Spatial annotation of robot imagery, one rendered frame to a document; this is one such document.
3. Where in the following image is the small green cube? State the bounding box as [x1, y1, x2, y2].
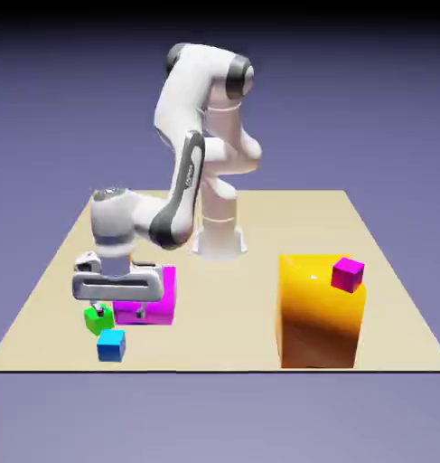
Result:
[83, 303, 117, 337]

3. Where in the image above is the small magenta cube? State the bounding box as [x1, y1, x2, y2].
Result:
[330, 256, 366, 295]

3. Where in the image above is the large magenta box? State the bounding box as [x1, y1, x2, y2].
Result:
[112, 265, 178, 326]

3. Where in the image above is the small blue cube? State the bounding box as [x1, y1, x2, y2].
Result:
[96, 327, 127, 364]

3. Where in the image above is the large orange box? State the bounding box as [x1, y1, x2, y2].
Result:
[278, 253, 368, 370]

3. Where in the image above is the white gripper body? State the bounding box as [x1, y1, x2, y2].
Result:
[71, 262, 164, 304]

